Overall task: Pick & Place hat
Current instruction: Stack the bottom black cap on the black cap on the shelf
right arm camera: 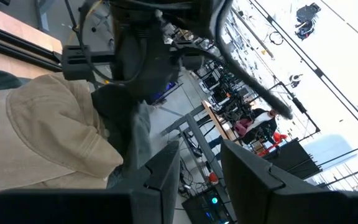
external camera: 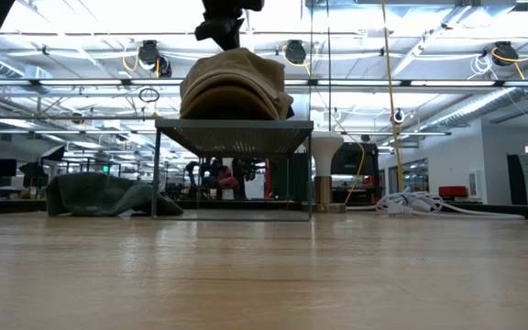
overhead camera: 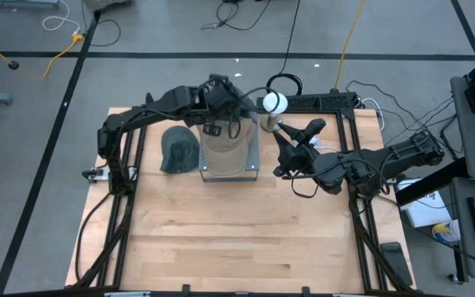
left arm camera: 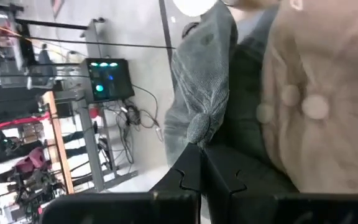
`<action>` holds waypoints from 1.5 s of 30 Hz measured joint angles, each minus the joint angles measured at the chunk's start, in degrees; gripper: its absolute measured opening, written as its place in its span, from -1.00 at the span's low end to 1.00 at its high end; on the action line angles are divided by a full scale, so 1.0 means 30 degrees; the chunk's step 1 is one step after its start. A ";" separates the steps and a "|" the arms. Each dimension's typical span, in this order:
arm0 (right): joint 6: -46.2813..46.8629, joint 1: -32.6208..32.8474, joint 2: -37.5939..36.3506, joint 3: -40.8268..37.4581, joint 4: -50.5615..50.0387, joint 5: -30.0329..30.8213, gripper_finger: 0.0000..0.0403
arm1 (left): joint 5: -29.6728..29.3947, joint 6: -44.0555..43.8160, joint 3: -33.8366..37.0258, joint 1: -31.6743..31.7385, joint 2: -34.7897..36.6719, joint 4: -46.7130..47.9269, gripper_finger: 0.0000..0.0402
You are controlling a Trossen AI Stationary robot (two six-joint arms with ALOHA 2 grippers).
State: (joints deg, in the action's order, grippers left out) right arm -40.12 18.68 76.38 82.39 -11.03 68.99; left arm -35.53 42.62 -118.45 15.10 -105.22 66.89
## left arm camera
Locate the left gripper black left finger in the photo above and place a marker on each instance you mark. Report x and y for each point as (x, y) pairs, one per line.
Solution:
(186, 174)

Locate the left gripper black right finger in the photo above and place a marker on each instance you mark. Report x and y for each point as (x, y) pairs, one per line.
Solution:
(228, 174)

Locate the dark green fabric cap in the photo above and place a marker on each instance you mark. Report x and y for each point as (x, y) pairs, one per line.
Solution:
(244, 102)
(197, 77)

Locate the beige fabric cap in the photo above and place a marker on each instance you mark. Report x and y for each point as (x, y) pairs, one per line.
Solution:
(337, 77)

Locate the black computer glowing lights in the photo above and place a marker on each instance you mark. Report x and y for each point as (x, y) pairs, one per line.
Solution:
(107, 79)

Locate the pink red cloth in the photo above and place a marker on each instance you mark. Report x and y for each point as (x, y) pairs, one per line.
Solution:
(31, 158)

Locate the grey desk frame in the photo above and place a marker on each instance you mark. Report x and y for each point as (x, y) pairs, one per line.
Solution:
(89, 140)

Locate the red post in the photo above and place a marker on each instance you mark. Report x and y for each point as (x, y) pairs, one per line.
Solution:
(14, 123)

